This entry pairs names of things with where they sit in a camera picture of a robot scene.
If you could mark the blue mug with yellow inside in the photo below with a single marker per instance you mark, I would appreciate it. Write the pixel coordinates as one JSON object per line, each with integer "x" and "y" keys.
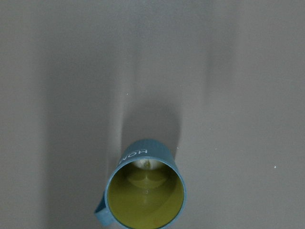
{"x": 145, "y": 190}

